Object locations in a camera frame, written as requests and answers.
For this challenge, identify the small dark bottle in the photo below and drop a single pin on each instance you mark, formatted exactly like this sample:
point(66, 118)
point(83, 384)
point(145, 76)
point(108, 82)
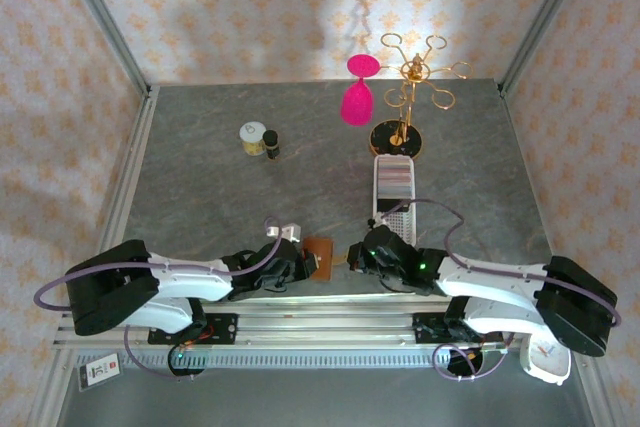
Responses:
point(270, 139)

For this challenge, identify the white label tag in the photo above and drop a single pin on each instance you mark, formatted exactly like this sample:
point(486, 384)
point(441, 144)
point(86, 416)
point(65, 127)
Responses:
point(100, 371)

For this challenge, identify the credit card stack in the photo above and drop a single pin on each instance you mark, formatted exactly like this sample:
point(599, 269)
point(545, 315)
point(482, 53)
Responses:
point(395, 179)

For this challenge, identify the white plastic mesh basket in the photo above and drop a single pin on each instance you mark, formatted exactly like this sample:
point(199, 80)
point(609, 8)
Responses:
point(407, 222)

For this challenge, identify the aluminium front rail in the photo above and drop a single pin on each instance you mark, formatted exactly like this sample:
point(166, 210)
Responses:
point(320, 319)

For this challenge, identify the white-lid tin can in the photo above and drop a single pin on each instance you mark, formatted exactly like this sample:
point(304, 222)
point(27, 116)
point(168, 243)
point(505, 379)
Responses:
point(251, 132)

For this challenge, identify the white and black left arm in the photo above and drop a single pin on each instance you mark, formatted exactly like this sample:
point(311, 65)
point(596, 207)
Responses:
point(190, 279)

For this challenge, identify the aluminium corner post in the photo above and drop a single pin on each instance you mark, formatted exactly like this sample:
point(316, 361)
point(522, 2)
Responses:
point(105, 22)
point(545, 22)

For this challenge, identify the aluminium frame rail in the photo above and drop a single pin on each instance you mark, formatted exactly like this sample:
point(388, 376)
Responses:
point(57, 392)
point(597, 392)

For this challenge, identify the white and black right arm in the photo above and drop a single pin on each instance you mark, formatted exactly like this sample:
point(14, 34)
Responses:
point(490, 282)

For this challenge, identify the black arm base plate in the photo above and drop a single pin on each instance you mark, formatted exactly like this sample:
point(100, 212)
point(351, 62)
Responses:
point(225, 329)
point(425, 329)

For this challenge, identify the aluminium side rail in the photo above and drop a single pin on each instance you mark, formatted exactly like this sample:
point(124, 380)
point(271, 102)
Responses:
point(131, 167)

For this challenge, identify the pink wine glass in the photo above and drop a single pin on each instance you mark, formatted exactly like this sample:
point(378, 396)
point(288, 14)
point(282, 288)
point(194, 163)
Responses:
point(357, 107)

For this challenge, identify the white alarm clock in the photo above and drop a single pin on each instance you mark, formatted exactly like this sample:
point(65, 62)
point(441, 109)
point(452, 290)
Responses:
point(545, 367)

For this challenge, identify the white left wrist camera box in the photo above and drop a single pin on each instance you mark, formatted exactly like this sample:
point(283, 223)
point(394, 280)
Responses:
point(283, 232)

